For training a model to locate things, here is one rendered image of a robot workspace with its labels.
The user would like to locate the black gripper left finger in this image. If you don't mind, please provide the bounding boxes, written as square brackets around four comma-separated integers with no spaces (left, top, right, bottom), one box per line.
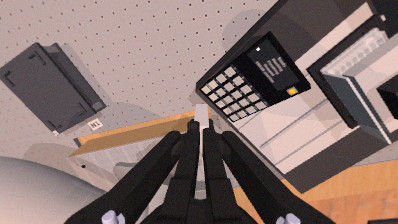
[64,104,202,224]

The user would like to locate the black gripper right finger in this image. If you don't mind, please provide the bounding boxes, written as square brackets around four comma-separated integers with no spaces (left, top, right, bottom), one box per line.
[201,104,336,224]

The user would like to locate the white label with black text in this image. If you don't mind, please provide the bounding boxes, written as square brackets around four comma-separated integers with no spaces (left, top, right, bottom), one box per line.
[87,118,102,130]

